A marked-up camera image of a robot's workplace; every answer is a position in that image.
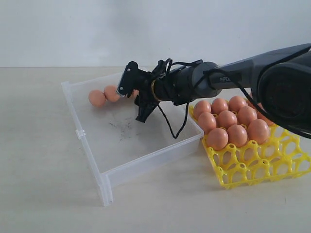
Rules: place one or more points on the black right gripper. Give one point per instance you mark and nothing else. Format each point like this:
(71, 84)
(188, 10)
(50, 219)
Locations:
(153, 87)

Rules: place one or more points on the clear plastic tray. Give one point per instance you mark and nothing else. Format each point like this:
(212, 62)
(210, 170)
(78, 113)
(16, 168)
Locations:
(118, 147)

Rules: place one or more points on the yellow plastic egg tray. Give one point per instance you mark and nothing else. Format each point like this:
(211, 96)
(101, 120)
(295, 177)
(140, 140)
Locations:
(279, 157)

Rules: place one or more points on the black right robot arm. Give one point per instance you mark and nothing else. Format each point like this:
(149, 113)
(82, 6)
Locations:
(277, 83)

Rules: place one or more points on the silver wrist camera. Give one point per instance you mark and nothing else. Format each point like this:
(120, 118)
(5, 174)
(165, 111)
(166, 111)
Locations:
(132, 79)

